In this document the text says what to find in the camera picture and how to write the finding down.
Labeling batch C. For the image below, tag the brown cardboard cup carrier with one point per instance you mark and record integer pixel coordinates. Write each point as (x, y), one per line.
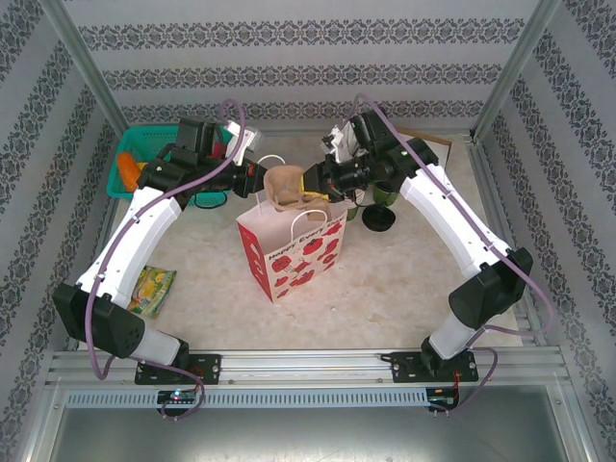
(284, 190)

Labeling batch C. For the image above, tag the white and red paper bag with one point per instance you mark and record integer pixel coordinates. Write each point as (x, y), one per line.
(298, 260)

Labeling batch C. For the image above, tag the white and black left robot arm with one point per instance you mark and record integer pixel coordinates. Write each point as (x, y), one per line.
(130, 240)

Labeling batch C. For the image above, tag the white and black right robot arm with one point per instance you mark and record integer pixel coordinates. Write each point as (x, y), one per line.
(447, 216)

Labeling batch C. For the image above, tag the pink toy dragon fruit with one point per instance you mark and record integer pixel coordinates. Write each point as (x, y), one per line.
(220, 149)

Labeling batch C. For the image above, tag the black plastic lid stack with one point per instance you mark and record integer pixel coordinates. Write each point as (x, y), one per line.
(379, 219)

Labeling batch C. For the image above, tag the orange toy fruit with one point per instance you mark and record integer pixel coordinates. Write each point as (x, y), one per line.
(130, 171)

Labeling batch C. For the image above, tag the teal plastic basket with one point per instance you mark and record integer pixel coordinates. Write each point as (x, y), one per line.
(144, 131)

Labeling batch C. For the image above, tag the white napkin stack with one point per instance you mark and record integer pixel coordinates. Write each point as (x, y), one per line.
(435, 146)

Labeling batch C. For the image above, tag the brown cardboard box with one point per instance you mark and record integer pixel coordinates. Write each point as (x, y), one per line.
(433, 138)

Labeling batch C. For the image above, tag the yellow green candy packet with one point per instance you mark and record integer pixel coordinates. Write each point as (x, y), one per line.
(154, 289)

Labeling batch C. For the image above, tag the small circuit board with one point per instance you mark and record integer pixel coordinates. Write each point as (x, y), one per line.
(444, 402)
(178, 396)

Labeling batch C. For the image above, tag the aluminium side rail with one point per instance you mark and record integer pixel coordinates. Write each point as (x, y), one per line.
(486, 183)
(102, 231)

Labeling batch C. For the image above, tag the aluminium mounting rail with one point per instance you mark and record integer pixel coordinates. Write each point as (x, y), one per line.
(308, 366)

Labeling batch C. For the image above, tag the aluminium frame post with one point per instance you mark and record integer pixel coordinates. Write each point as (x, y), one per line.
(82, 67)
(517, 67)

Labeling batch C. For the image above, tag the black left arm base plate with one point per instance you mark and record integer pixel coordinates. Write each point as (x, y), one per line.
(207, 368)

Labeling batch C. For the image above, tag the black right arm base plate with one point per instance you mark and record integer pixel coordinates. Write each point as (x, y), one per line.
(402, 368)

